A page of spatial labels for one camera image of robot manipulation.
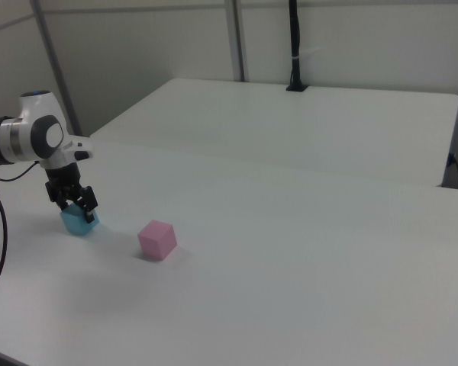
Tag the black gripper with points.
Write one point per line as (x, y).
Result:
(63, 177)

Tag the blue cube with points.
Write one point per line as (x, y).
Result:
(74, 225)

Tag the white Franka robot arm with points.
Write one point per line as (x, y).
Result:
(26, 137)

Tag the pink cube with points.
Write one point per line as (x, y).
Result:
(156, 242)

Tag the white side table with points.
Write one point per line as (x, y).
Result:
(290, 126)

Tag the grey partition post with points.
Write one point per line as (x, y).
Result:
(238, 38)
(53, 57)

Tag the black camera pole with clamp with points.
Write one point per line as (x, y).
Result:
(295, 45)

